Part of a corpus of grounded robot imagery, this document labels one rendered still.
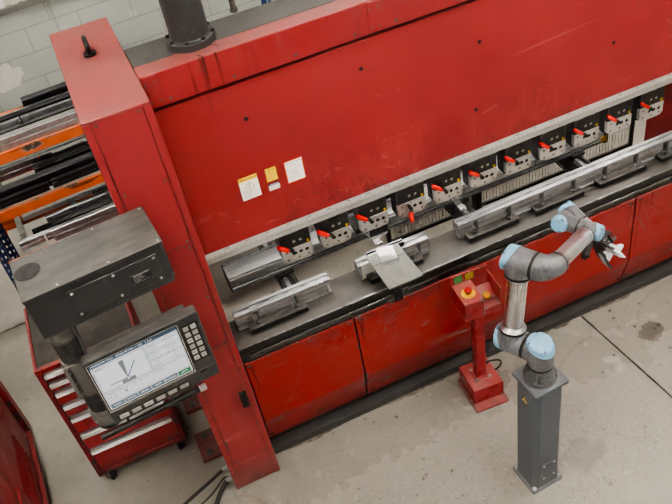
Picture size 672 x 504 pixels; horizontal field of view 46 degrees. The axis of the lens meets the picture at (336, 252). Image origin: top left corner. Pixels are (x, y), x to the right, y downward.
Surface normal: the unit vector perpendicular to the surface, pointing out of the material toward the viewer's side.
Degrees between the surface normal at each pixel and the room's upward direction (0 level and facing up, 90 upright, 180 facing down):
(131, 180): 90
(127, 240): 0
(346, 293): 0
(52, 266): 0
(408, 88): 90
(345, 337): 90
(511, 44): 90
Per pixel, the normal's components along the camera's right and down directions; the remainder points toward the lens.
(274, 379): 0.40, 0.56
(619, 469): -0.15, -0.74
